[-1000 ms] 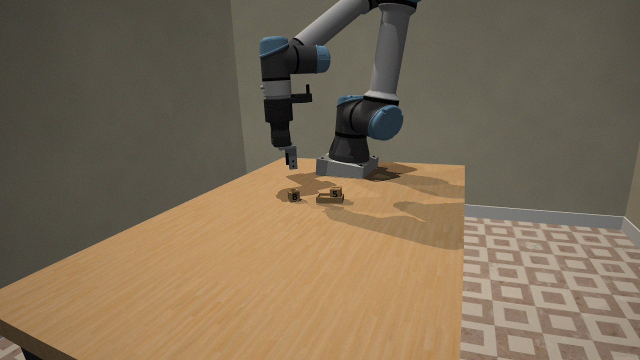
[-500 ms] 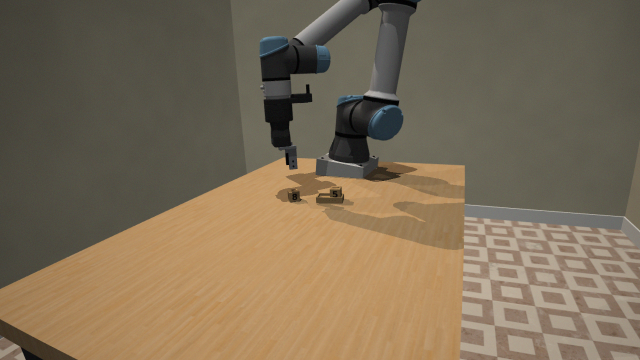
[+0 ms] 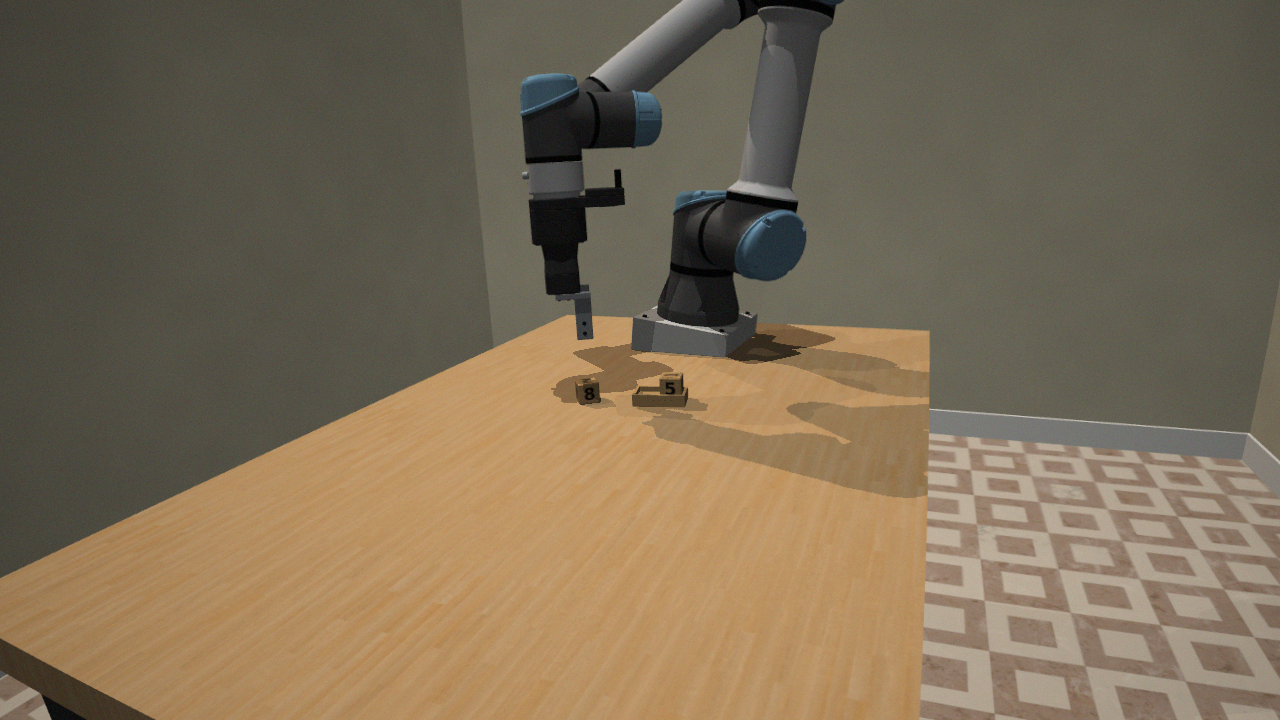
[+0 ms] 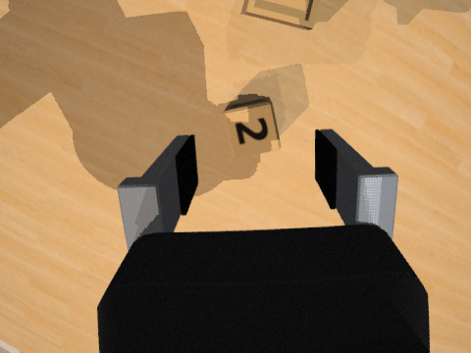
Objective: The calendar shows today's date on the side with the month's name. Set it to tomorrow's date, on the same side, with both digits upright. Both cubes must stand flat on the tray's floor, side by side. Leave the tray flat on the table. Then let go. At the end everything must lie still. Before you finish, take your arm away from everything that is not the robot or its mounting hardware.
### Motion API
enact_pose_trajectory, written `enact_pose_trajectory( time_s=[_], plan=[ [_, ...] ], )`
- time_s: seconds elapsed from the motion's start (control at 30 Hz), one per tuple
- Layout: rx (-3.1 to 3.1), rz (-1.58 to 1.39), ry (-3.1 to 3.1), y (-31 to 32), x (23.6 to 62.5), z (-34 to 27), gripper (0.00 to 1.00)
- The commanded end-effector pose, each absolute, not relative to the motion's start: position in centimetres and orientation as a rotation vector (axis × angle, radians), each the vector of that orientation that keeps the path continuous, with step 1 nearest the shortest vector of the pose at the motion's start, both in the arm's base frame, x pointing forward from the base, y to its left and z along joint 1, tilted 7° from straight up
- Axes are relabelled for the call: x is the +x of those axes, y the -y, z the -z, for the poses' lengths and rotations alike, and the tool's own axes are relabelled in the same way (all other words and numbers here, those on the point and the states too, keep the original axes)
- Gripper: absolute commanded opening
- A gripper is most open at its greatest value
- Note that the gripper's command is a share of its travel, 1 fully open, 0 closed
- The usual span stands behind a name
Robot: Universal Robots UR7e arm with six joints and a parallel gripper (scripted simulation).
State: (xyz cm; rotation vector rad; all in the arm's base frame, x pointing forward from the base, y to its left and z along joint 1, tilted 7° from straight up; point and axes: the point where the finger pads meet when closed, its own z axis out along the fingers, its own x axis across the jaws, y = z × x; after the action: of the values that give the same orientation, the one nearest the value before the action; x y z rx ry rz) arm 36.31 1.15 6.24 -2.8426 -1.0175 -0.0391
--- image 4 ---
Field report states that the tan wooden tray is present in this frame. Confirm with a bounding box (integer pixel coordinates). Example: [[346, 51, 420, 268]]
[[246, 0, 320, 30]]

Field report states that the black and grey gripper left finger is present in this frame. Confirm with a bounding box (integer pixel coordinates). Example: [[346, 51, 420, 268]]
[[117, 134, 198, 252]]

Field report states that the tan wooden number cube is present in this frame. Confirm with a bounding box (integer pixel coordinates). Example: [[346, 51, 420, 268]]
[[223, 97, 282, 159]]

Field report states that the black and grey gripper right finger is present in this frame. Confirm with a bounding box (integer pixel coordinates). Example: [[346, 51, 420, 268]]
[[315, 129, 398, 240]]

